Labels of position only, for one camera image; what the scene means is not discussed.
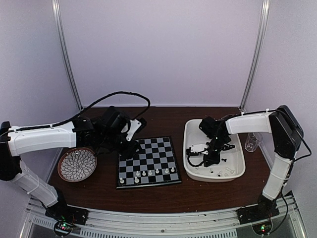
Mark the clear plastic cup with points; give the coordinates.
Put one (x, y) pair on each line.
(253, 141)

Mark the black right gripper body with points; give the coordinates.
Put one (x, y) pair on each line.
(216, 158)

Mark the black white chessboard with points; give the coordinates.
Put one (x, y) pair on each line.
(155, 153)

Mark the cluster of white chess pieces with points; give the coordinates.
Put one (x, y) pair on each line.
(226, 172)

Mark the aluminium front rail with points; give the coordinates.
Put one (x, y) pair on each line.
(211, 224)

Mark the right aluminium frame post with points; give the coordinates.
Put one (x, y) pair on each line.
(257, 52)

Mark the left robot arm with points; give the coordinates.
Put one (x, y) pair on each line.
(114, 131)

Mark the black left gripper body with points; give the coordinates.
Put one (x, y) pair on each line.
(127, 153)

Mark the patterned ceramic plate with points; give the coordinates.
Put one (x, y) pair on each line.
(77, 164)

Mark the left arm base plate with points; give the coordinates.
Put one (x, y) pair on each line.
(68, 214)

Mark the right circuit board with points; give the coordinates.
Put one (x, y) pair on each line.
(262, 229)

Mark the aluminium frame post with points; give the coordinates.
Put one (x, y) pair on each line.
(64, 51)
(257, 52)

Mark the white plastic tub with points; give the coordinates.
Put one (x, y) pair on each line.
(194, 166)

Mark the circuit board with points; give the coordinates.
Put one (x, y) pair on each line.
(262, 229)
(63, 228)

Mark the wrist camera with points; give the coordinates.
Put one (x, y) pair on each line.
(134, 126)
(195, 150)

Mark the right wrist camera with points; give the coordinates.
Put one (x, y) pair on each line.
(195, 150)

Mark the left circuit board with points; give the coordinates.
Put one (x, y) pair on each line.
(63, 228)

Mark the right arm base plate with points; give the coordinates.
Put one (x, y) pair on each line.
(252, 214)

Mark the left aluminium frame post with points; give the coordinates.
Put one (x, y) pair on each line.
(64, 51)

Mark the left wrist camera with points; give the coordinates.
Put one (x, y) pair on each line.
(134, 126)

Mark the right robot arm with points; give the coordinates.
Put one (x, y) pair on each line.
(286, 135)

